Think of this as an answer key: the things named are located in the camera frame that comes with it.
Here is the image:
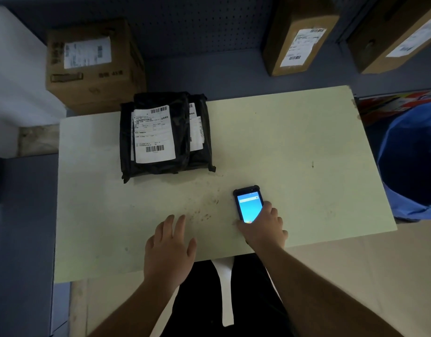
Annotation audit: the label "blue plastic bag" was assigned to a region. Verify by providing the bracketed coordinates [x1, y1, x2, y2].
[376, 100, 431, 222]

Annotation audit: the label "long brown cardboard box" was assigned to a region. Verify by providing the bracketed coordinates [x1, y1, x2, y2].
[347, 0, 431, 75]

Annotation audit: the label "person's right forearm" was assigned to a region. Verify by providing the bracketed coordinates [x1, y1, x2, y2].
[252, 242, 403, 337]

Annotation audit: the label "tall brown cardboard box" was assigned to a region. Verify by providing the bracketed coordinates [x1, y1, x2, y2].
[263, 0, 340, 77]

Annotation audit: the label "person's black trousers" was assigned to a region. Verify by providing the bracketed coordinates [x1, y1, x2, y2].
[161, 253, 297, 337]

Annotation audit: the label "blue pegboard shelf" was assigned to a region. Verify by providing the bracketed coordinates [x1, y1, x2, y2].
[5, 0, 431, 99]

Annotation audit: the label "black parcel bag white label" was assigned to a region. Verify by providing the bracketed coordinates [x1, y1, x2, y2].
[131, 92, 191, 175]
[119, 102, 136, 184]
[187, 93, 216, 173]

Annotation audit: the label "person's right hand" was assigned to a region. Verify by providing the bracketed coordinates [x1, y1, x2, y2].
[233, 201, 289, 255]

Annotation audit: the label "person's left hand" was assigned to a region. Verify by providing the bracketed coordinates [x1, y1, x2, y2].
[144, 215, 197, 295]

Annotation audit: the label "black handheld scanner phone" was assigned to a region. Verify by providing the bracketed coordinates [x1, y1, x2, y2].
[233, 185, 264, 224]

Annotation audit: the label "red printed carton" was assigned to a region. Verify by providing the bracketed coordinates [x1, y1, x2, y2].
[355, 89, 431, 127]

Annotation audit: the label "wide brown cardboard box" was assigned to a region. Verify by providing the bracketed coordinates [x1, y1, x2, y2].
[46, 18, 147, 116]

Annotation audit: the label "person's left forearm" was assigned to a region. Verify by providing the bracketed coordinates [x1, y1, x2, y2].
[88, 279, 183, 337]

